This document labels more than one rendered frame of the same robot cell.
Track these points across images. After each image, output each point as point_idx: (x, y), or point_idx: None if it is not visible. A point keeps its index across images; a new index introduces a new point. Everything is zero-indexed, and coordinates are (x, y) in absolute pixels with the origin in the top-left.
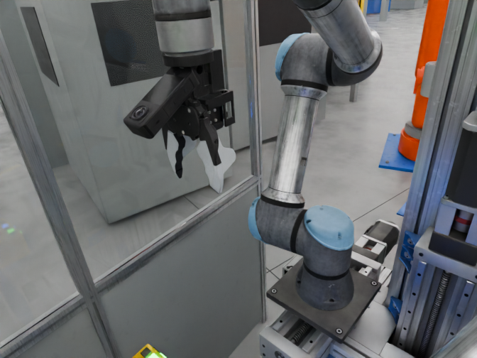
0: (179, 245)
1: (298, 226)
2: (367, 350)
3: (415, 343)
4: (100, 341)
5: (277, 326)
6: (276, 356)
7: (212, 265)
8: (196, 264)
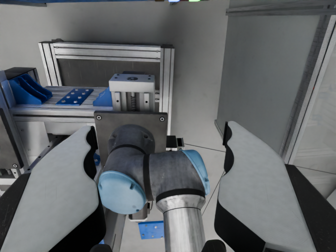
0: (287, 116)
1: (144, 177)
2: (93, 121)
3: None
4: (293, 1)
5: (145, 96)
6: (136, 78)
7: (255, 124)
8: (265, 115)
